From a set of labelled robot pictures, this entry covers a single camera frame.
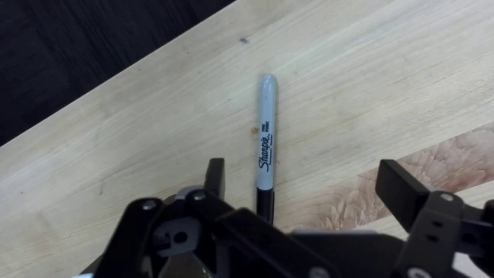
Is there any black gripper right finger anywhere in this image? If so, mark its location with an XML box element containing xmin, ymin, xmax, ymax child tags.
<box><xmin>374</xmin><ymin>157</ymin><xmax>494</xmax><ymax>278</ymax></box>

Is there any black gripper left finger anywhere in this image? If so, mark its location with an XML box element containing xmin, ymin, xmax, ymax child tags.
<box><xmin>79</xmin><ymin>156</ymin><xmax>331</xmax><ymax>278</ymax></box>

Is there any grey black permanent marker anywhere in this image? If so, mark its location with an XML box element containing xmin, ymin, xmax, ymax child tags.
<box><xmin>255</xmin><ymin>72</ymin><xmax>280</xmax><ymax>225</ymax></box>

